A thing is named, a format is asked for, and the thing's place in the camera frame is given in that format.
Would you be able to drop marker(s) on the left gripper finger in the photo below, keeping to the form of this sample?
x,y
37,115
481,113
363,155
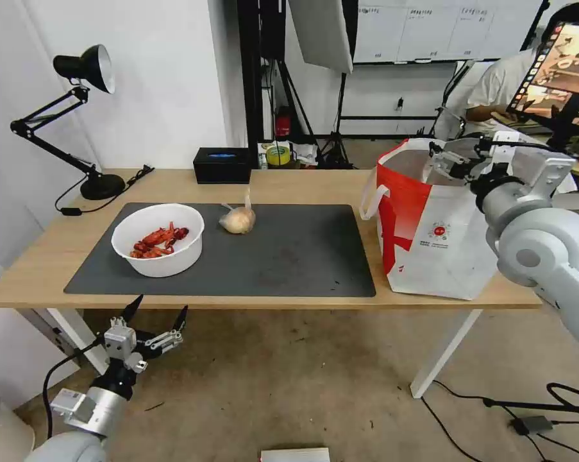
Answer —
x,y
131,308
179,320

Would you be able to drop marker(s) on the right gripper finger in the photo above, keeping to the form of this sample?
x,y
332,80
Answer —
x,y
450,156
442,166

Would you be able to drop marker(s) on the red and white takeout bag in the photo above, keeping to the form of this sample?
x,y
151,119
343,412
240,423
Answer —
x,y
428,240

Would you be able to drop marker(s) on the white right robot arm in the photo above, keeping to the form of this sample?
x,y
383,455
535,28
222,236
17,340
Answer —
x,y
544,240

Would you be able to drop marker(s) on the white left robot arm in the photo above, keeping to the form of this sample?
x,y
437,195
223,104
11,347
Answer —
x,y
80,433

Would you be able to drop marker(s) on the knotted clear plastic trash bag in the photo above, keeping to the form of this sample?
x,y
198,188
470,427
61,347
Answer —
x,y
238,221

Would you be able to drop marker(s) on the white plastic bowl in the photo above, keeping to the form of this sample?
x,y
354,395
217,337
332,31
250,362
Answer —
x,y
164,262

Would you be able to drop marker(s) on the red crayfish shells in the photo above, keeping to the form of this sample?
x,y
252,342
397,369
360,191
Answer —
x,y
157,240

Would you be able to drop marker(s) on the person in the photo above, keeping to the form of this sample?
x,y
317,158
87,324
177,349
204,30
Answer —
x,y
493,91

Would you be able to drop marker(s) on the wooden table with white legs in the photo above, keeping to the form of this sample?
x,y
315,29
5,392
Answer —
x,y
39,250

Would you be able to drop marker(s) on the black tripod light stand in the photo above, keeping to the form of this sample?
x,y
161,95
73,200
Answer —
x,y
336,139

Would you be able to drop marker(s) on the dark grey table mat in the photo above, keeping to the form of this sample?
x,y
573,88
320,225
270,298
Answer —
x,y
279,260

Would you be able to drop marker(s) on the black desk lamp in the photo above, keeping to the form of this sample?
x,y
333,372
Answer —
x,y
99,185

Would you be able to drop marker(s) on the white whiteboard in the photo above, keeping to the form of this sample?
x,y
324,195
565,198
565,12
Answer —
x,y
428,29

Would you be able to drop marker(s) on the pale rounded object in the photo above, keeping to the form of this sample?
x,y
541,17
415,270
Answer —
x,y
0,428

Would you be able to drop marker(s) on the black computer monitor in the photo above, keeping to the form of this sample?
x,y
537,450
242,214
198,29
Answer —
x,y
558,67

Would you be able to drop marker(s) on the black tissue box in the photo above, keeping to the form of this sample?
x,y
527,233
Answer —
x,y
222,168

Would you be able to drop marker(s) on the yellow green tape roll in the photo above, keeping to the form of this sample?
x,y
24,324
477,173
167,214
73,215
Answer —
x,y
278,156

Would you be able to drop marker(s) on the small red canister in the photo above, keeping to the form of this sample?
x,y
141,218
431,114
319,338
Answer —
x,y
283,122

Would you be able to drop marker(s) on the white robot front shell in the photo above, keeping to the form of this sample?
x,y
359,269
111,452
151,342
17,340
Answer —
x,y
295,455

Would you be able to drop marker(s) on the white softbox light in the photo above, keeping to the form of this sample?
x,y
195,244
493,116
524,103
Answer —
x,y
320,33

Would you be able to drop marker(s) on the black metal rack column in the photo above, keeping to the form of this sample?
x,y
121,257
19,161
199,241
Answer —
x,y
250,72

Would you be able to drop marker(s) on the grey power adapter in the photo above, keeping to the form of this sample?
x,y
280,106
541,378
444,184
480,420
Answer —
x,y
532,425

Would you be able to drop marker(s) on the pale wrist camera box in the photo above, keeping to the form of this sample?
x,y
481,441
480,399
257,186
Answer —
x,y
120,343

